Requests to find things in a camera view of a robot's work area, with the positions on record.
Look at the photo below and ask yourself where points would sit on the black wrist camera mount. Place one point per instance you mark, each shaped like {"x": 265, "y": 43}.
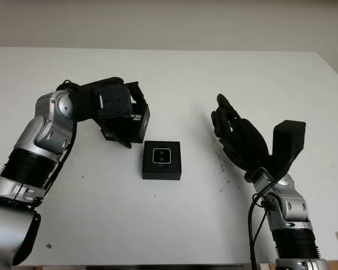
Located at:
{"x": 288, "y": 146}
{"x": 112, "y": 102}

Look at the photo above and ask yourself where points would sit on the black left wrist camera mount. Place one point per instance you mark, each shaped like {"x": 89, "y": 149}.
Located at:
{"x": 112, "y": 102}

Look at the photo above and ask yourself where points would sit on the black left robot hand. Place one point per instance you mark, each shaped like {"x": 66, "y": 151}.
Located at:
{"x": 84, "y": 104}

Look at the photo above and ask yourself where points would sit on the black camera box base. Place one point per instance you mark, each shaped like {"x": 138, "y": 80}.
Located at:
{"x": 162, "y": 173}

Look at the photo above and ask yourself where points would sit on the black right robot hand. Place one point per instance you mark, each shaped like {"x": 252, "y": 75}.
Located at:
{"x": 245, "y": 143}

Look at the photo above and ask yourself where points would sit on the silver square depth camera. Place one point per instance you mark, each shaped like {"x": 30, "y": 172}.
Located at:
{"x": 162, "y": 156}

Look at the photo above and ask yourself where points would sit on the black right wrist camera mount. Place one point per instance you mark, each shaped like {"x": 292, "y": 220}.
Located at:
{"x": 288, "y": 146}

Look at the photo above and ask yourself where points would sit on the black RealSense box lid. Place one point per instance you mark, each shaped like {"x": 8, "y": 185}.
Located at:
{"x": 135, "y": 126}

